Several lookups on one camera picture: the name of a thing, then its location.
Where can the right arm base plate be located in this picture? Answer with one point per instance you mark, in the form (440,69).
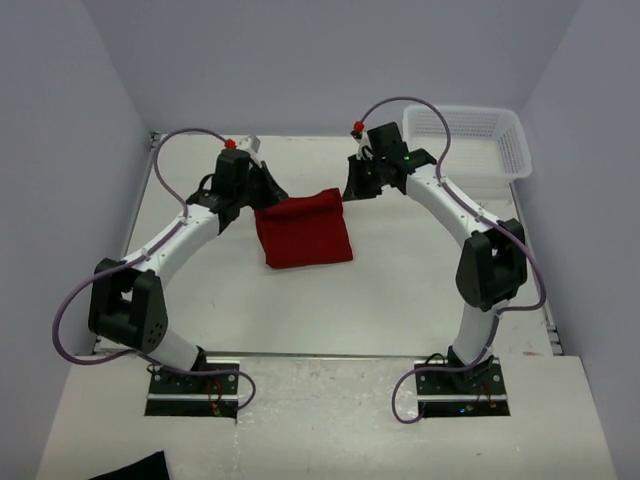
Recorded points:
(478,393)

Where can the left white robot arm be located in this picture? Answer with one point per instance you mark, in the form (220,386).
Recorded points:
(128,304)

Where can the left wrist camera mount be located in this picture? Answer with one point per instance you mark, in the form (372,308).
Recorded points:
(250,144)

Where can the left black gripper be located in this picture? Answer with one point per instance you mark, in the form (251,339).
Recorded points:
(273,193)

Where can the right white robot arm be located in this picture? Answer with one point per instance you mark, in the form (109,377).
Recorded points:
(492,265)

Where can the black cloth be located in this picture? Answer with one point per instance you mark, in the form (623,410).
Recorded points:
(152,467)

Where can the red t-shirt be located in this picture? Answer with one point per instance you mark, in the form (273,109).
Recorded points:
(304,231)

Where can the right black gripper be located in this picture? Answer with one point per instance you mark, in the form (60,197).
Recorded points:
(355,188)

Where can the white plastic basket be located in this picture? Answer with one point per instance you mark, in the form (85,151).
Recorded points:
(487,147)

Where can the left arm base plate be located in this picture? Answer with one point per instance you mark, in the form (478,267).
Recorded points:
(173,395)

